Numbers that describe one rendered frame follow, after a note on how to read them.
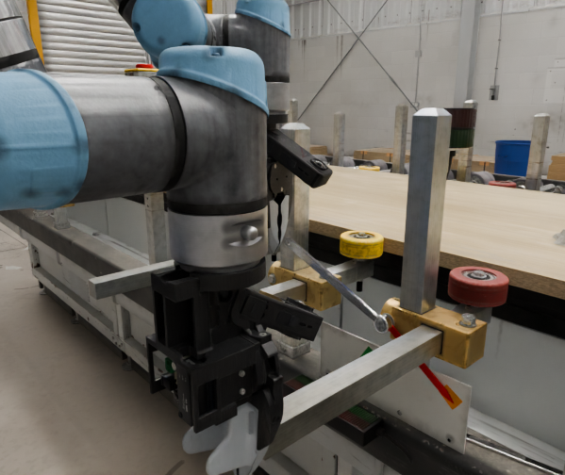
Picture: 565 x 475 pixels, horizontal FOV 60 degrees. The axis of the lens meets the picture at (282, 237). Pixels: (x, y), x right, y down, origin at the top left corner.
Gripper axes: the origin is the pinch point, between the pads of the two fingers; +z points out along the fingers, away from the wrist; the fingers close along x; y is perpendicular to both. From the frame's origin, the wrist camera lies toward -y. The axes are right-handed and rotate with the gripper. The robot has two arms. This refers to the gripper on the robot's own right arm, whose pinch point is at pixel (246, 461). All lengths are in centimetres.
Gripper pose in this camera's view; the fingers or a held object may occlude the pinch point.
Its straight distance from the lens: 49.4
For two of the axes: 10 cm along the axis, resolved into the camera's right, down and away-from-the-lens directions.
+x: 6.7, 2.0, -7.2
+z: 0.0, 9.6, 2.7
